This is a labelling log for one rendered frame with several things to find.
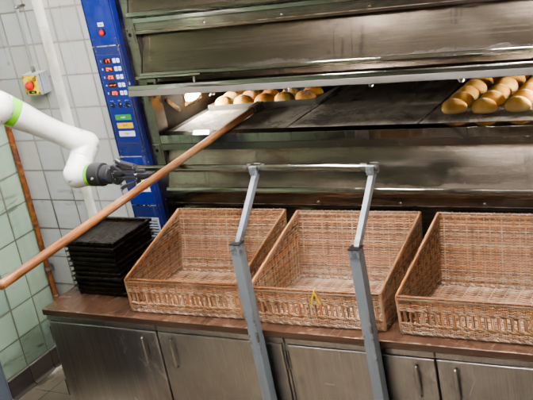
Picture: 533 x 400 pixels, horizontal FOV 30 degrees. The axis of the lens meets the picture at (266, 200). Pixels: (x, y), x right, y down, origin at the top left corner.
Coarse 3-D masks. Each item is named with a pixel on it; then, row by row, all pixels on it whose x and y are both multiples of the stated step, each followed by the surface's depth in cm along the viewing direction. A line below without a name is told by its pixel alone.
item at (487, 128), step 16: (272, 128) 412; (288, 128) 407; (304, 128) 403; (320, 128) 398; (336, 128) 394; (352, 128) 390; (368, 128) 385; (384, 128) 381; (400, 128) 377; (416, 128) 373; (432, 128) 370; (448, 128) 367; (464, 128) 364; (480, 128) 361; (496, 128) 358; (512, 128) 354; (528, 128) 352
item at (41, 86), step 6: (30, 72) 455; (36, 72) 451; (42, 72) 451; (24, 78) 453; (30, 78) 451; (36, 78) 449; (42, 78) 451; (24, 84) 454; (36, 84) 450; (42, 84) 451; (48, 84) 455; (30, 90) 454; (36, 90) 452; (42, 90) 451; (48, 90) 455
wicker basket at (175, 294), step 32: (192, 224) 439; (224, 224) 430; (256, 224) 422; (160, 256) 429; (192, 256) 440; (224, 256) 432; (256, 256) 394; (128, 288) 410; (160, 288) 401; (192, 288) 393; (224, 288) 385
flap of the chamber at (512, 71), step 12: (444, 72) 344; (456, 72) 342; (468, 72) 339; (480, 72) 337; (492, 72) 335; (504, 72) 333; (516, 72) 331; (528, 72) 329; (240, 84) 387; (252, 84) 384; (264, 84) 382; (276, 84) 379; (288, 84) 376; (300, 84) 374; (312, 84) 371; (324, 84) 368; (336, 84) 366; (348, 84) 363; (132, 96) 416
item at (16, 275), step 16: (224, 128) 417; (208, 144) 405; (176, 160) 385; (160, 176) 374; (128, 192) 358; (112, 208) 348; (96, 224) 340; (64, 240) 325; (48, 256) 318; (16, 272) 305; (0, 288) 300
